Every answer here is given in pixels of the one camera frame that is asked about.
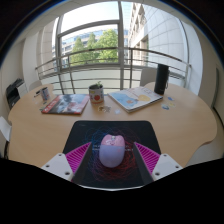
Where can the black cylindrical bottle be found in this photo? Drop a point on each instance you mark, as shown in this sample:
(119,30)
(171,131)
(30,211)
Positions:
(161,79)

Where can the open picture book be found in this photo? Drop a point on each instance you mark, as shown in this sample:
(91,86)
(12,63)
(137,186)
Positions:
(135,98)

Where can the printed white mug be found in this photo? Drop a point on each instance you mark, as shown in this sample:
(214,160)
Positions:
(45,94)

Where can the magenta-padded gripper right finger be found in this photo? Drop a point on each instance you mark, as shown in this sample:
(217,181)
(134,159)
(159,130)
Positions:
(165,165)

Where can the metal balcony railing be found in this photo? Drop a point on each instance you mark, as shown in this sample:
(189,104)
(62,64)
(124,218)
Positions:
(100,50)

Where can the lilac and pink computer mouse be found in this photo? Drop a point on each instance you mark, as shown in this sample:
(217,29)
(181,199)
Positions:
(112,153)

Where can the white chair with wooden legs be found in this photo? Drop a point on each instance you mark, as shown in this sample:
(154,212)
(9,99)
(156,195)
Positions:
(5,128)

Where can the colourful closed magazine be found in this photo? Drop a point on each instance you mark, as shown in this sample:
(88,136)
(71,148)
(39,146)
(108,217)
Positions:
(66,104)

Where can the white plastic chair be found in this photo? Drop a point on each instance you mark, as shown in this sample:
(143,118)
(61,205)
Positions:
(147,76)
(35,85)

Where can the black printed mouse pad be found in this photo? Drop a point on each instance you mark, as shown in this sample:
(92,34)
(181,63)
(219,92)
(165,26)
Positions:
(83,131)

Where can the blue and black pen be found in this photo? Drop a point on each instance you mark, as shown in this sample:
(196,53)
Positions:
(37,92)

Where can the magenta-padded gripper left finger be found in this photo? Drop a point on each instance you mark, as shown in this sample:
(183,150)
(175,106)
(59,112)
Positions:
(56,165)

